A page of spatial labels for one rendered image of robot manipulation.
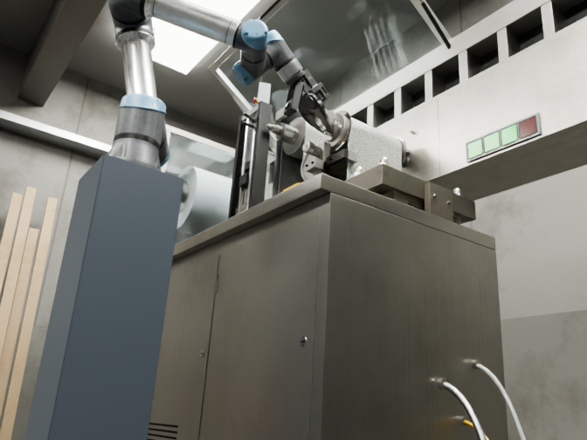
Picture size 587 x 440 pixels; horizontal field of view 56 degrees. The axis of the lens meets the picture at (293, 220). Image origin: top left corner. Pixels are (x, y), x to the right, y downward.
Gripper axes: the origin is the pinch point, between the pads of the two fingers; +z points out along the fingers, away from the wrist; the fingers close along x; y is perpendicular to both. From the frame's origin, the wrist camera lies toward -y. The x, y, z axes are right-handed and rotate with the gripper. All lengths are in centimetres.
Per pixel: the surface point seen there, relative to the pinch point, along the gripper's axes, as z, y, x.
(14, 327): 3, -50, 300
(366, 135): 8.8, 8.3, -5.6
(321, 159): 5.9, -6.2, 2.9
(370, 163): 16.4, 2.5, -5.6
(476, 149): 30.9, 19.1, -29.9
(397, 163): 23.0, 13.2, -5.6
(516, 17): 6, 51, -46
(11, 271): -29, -28, 299
